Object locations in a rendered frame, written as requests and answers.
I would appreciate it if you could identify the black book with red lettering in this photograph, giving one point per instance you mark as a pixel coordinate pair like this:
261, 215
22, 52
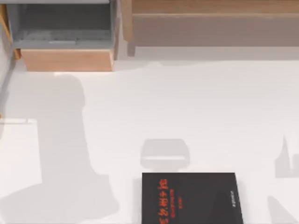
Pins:
189, 198

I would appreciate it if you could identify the pale wooden drawer front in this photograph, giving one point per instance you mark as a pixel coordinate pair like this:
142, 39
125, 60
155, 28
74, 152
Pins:
66, 60

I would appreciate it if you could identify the wooden open shelf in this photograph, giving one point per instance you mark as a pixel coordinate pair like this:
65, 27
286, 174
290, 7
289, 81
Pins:
210, 25

